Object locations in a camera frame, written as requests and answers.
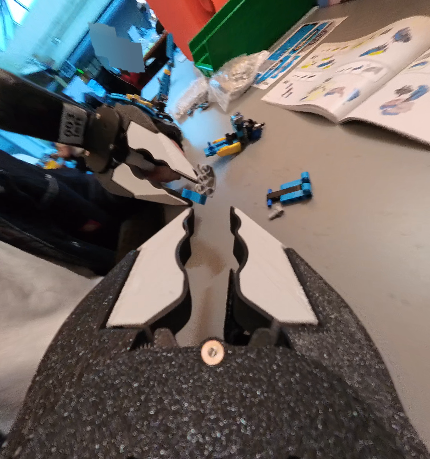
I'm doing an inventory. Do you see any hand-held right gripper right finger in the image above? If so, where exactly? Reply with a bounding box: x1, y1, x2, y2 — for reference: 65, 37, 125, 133
224, 206, 320, 345

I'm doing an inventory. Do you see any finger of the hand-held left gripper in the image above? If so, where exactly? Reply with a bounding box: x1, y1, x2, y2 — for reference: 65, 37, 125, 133
107, 162, 194, 207
123, 120, 199, 183

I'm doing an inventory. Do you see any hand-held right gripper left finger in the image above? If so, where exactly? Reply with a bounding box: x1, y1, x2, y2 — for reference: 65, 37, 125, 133
105, 208, 195, 341

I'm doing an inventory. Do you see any blue angled toy beam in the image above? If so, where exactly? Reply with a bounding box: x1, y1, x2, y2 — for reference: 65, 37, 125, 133
181, 188, 209, 206

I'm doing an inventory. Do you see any grey triangular panel piece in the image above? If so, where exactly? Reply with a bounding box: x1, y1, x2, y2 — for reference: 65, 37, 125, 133
195, 163, 216, 198

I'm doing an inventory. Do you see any blue beam assembly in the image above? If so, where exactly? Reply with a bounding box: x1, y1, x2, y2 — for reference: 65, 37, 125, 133
266, 171, 313, 208

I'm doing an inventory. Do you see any person's left hand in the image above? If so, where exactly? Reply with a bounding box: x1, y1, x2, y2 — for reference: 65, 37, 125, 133
143, 163, 182, 183

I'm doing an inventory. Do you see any partly built toy model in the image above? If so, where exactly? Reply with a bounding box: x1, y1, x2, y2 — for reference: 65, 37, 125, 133
204, 113, 266, 158

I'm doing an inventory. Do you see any paned window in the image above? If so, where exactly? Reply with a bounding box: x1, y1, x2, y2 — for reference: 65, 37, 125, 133
0, 0, 33, 54

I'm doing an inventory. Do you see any clear bag of grey pieces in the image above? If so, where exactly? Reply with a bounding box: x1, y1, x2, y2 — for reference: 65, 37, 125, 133
208, 50, 271, 112

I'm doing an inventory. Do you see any orange box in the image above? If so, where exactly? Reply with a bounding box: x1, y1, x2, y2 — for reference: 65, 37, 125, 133
147, 0, 230, 61

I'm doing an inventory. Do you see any green plastic crate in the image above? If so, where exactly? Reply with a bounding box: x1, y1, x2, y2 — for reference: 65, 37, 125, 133
188, 0, 318, 77

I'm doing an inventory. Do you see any blue sticker sheet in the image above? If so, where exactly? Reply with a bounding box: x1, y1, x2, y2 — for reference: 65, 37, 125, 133
253, 16, 348, 90

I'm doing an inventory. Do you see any instruction booklet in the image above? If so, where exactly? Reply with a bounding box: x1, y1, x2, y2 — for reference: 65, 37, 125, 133
262, 16, 430, 151

